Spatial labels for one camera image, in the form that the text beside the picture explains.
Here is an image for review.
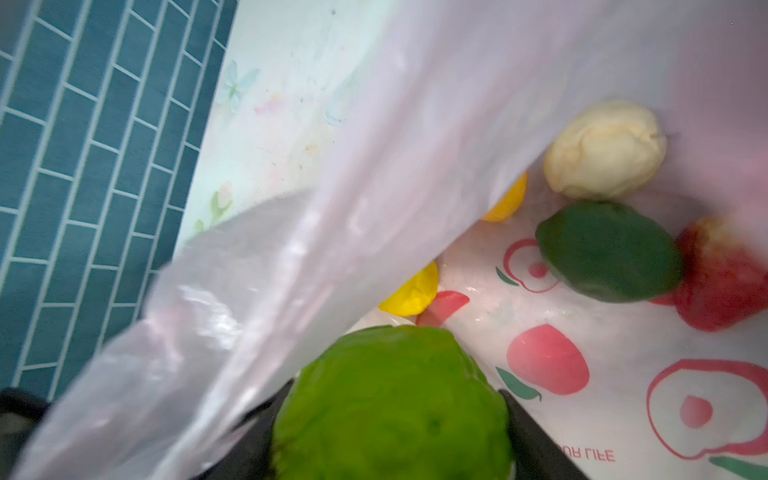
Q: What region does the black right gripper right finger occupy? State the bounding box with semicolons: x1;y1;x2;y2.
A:
499;389;588;480

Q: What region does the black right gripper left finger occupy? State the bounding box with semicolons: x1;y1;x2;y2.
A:
196;380;294;480

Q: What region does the green apple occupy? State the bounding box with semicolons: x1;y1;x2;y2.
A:
271;326;515;479

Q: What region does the yellow lemon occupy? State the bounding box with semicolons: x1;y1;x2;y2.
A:
379;262;439;317

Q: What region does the green lime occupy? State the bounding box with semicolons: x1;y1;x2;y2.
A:
535;200;684;303

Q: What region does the orange fruit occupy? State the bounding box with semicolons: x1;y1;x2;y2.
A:
481;172;529;223

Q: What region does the pink plastic bag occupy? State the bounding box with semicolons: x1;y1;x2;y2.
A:
11;1;767;479

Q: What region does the beige potato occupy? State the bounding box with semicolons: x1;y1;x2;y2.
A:
543;100;667;200

